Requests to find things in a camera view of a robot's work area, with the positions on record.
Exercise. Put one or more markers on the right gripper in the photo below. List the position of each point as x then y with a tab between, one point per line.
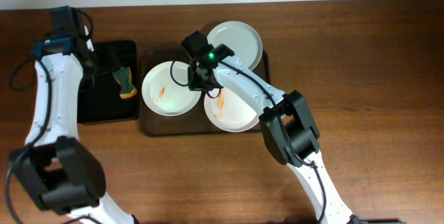
200	78

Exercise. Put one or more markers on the white plate small stain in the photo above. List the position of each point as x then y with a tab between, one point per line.
165	97

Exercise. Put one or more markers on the white plate large stain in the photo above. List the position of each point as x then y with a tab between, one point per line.
229	112

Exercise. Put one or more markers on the pale blue plate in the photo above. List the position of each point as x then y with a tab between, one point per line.
241	38

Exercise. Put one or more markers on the green and yellow sponge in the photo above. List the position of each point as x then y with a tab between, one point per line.
124	78

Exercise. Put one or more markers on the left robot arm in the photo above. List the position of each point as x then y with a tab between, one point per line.
55	169

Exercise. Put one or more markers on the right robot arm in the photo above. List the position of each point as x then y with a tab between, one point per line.
288	128

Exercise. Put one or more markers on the brown serving tray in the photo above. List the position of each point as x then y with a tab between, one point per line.
193	122

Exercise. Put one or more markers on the black rectangular tray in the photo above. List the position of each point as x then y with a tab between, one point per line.
99	98

